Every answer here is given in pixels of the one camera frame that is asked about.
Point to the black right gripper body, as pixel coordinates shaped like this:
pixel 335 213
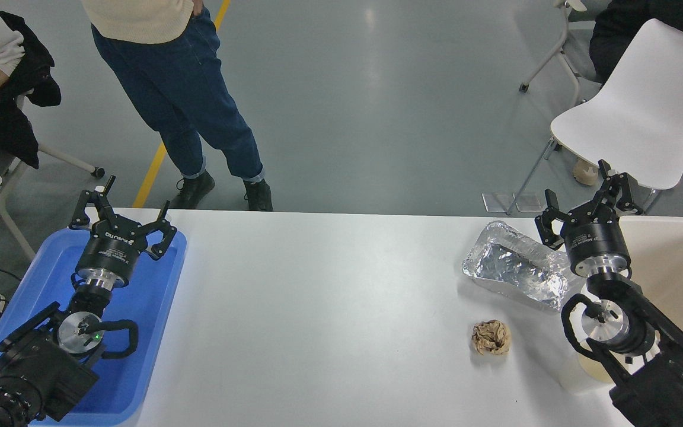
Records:
pixel 596 240

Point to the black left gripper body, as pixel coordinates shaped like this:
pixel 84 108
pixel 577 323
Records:
pixel 110 249

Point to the white paper cup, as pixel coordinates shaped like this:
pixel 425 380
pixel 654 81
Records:
pixel 573 375

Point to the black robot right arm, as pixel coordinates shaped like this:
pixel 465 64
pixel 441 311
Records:
pixel 661 370

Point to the clear floor plate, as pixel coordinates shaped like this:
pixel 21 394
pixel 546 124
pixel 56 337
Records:
pixel 497 202
pixel 528 202

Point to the beige shoe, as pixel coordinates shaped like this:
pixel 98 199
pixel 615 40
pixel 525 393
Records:
pixel 586 173

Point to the crumpled foil tray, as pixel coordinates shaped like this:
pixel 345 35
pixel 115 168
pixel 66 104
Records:
pixel 513 267

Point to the blue plastic tray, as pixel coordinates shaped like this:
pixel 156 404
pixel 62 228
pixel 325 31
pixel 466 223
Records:
pixel 152 308

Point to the large pale bin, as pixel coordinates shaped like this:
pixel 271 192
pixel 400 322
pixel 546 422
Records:
pixel 673 261

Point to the white shell chair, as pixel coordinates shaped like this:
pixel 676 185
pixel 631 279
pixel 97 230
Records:
pixel 644 112

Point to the grey chair with white legs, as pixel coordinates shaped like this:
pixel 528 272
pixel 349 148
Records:
pixel 6 196

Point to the black jacket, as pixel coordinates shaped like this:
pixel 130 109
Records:
pixel 12 118

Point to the crumpled tan paper ball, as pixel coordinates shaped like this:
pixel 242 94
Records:
pixel 491 338

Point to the standing person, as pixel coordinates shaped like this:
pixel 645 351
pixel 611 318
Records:
pixel 181 95

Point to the white-legged chair with castor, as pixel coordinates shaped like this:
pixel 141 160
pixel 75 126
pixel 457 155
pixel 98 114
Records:
pixel 561 56

